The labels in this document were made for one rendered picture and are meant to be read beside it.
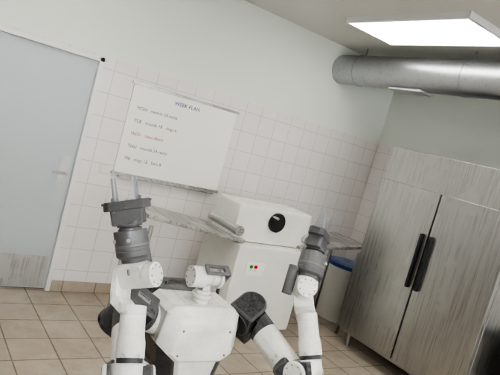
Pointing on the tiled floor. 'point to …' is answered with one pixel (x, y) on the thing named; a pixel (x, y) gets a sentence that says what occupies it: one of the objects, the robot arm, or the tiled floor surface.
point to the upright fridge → (431, 268)
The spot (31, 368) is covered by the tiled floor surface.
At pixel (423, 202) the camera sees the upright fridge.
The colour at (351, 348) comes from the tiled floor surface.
